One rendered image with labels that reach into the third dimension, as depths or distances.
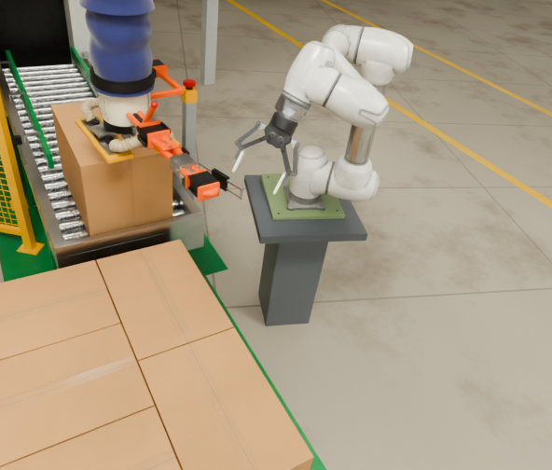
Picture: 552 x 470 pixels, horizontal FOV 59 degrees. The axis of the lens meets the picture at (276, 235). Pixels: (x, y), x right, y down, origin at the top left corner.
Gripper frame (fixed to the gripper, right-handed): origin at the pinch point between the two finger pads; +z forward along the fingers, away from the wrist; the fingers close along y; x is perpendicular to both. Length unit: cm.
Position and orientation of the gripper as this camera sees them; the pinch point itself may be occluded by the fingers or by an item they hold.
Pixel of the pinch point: (255, 178)
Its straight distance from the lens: 145.9
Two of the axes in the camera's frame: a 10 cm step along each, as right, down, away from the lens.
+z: -4.5, 8.3, 3.1
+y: 8.8, 4.7, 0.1
